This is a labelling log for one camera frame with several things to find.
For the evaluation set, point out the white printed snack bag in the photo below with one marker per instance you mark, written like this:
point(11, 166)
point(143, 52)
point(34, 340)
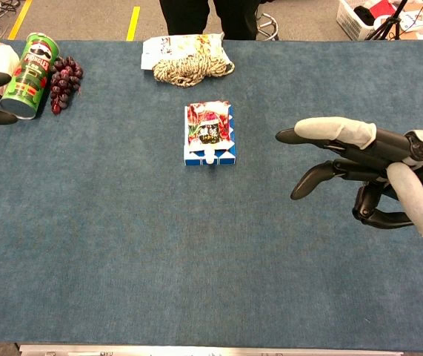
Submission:
point(181, 46)

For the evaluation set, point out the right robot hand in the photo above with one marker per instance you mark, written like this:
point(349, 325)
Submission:
point(374, 163)

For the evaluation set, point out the aluminium profile rail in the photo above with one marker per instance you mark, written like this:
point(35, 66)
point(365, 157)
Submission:
point(196, 350)

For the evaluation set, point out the chrome stool base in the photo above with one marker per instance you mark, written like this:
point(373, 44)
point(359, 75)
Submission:
point(268, 24)

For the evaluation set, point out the blue felt table mat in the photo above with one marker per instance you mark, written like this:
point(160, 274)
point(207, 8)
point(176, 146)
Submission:
point(211, 222)

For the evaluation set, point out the black tripod stand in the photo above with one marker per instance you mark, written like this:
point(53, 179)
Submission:
point(390, 20)

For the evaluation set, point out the white plastic basket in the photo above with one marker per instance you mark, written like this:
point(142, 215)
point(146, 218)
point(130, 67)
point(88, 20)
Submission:
point(359, 18)

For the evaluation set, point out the red spouted drink pouch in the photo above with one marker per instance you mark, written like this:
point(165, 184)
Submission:
point(207, 126)

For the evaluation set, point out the blue white drink pouch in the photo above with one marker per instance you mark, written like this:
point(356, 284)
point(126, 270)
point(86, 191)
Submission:
point(233, 148)

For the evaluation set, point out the green Pringles can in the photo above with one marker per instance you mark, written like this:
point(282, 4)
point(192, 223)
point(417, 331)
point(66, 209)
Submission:
point(29, 76)

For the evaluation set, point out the person in black trousers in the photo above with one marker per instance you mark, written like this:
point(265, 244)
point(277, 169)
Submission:
point(203, 16)

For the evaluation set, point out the dark red grape bunch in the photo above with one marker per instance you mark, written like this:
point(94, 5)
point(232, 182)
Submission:
point(63, 85)

